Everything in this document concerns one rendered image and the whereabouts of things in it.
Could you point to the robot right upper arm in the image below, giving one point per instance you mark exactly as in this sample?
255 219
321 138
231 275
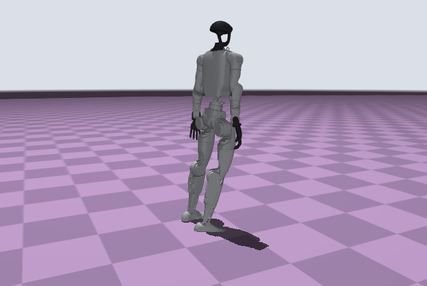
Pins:
235 60

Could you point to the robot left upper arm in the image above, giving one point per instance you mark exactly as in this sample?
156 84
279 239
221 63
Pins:
198 76

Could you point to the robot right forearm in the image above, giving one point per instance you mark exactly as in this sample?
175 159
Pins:
235 102

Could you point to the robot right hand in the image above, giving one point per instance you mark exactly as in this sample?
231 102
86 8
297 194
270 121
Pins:
237 124

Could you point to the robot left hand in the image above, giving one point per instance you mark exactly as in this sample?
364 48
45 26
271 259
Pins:
193 127

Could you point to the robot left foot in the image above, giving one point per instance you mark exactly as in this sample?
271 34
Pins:
188 216

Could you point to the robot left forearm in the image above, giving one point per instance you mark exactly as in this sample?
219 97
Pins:
197 97

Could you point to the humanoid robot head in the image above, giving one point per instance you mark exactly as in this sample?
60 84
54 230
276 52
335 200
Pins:
221 28

